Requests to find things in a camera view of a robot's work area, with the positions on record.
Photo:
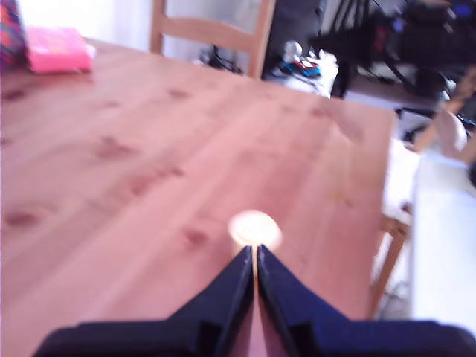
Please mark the cream coffee capsule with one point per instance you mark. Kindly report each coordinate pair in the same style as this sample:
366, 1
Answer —
254, 228

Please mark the pink box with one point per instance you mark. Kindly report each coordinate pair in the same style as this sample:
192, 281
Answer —
56, 52

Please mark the dark floral print box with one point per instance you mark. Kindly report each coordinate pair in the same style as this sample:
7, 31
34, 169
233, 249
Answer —
11, 37

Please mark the blue and white clutter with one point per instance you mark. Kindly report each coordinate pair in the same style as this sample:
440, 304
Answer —
305, 68

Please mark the wooden chair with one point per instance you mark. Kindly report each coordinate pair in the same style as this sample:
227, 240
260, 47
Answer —
208, 29
390, 253

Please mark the black equipment pile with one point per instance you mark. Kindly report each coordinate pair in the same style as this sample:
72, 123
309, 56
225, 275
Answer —
409, 37

